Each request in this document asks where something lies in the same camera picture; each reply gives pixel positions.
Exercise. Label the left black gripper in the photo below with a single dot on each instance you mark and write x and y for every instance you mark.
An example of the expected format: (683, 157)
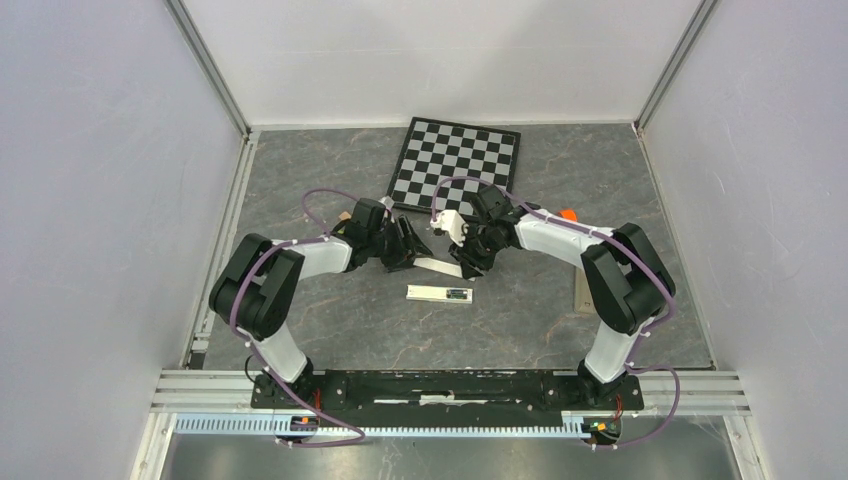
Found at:
(407, 247)

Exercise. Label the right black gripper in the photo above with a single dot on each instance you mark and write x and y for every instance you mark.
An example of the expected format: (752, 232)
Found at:
(468, 262)

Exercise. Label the white remote back cover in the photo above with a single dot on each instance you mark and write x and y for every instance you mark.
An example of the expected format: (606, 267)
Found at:
(439, 266)

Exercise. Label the white rectangular bar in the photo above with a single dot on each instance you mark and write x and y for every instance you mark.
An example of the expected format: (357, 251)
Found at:
(439, 294)

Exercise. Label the beige remote control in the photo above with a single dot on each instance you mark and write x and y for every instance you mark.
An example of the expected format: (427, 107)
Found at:
(583, 301)

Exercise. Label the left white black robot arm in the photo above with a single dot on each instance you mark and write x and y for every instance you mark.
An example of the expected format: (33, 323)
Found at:
(254, 293)

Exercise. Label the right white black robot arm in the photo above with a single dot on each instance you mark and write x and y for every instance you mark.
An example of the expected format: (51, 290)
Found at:
(630, 286)

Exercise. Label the orange tape roll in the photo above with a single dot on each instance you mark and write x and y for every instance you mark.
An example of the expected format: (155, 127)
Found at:
(569, 215)

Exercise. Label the black white chessboard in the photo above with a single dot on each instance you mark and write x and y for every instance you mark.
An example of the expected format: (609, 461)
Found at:
(444, 163)

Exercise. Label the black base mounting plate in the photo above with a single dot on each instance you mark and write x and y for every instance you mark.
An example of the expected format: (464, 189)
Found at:
(372, 399)

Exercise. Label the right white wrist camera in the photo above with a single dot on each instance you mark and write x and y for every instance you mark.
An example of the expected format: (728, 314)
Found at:
(452, 223)

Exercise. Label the aluminium frame rail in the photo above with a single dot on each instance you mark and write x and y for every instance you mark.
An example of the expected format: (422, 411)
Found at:
(204, 403)

